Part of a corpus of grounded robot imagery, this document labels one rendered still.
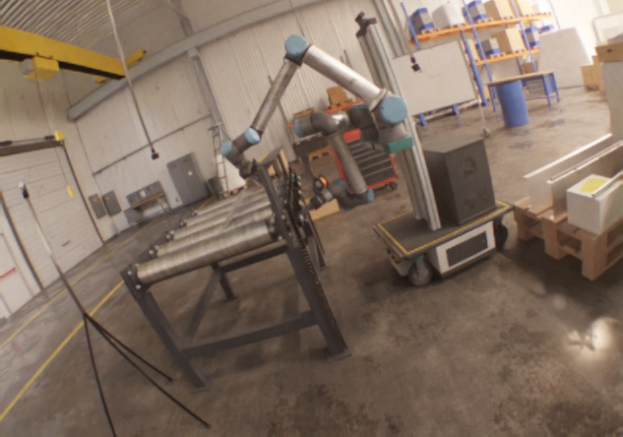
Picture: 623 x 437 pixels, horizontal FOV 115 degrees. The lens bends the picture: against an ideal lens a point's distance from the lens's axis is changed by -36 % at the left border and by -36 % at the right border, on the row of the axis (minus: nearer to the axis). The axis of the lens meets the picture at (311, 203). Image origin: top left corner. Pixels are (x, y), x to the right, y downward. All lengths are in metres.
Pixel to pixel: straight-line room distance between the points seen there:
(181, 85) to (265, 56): 3.51
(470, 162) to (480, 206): 0.32
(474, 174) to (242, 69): 11.05
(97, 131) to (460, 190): 14.23
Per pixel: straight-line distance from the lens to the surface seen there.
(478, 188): 2.18
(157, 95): 13.37
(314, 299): 1.64
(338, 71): 1.63
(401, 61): 6.34
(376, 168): 4.21
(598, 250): 2.02
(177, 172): 12.48
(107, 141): 14.59
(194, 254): 1.60
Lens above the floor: 1.27
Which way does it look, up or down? 14 degrees down
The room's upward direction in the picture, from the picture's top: 21 degrees counter-clockwise
